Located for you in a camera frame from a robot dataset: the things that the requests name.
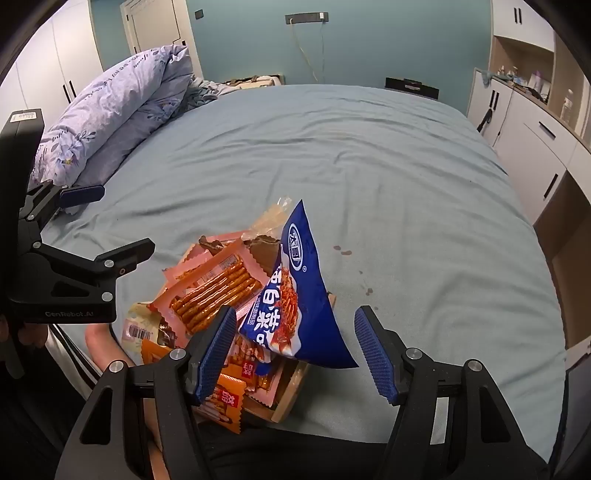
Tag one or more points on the white wardrobe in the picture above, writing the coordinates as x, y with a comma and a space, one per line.
69, 55

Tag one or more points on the black box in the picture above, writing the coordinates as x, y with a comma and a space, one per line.
411, 87

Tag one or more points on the lavender floral quilt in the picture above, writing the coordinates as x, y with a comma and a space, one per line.
115, 101

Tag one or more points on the pile of mixed snack packets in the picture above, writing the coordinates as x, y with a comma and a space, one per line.
258, 369

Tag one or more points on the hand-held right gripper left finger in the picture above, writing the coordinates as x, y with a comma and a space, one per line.
217, 355

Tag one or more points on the white bottle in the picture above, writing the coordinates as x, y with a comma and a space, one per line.
536, 81

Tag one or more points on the clear bottle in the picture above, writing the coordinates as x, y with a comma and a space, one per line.
567, 104

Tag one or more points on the bed with blue sheet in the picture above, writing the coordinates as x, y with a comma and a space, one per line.
369, 184

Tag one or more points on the white door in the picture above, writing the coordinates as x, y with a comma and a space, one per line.
157, 23

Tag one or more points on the wall power strip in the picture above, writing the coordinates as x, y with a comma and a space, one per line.
304, 17

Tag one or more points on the clear orange-tinted snack packet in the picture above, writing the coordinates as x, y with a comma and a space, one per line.
272, 217

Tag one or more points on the brown snack packet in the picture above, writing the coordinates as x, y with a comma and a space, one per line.
265, 251

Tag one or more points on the white and wood cabinet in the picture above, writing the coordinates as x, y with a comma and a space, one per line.
535, 138

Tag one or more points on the pink packet of stick snacks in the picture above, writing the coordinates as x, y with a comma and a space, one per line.
217, 290

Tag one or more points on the person's black clothing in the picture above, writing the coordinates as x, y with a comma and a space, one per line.
300, 457

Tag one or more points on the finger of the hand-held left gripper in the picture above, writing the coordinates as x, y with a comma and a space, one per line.
124, 254
83, 194

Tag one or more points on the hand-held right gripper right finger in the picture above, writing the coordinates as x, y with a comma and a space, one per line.
374, 355

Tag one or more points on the person's left hand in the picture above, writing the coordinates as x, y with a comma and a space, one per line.
30, 334

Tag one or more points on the crumpled grey-blue cloth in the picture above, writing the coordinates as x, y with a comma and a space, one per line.
207, 91

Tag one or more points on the blue snack bag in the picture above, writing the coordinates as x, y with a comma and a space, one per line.
300, 295

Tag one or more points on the small blue cloth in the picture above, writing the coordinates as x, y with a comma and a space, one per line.
485, 77

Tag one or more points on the person's bare leg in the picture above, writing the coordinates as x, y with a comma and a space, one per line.
104, 344

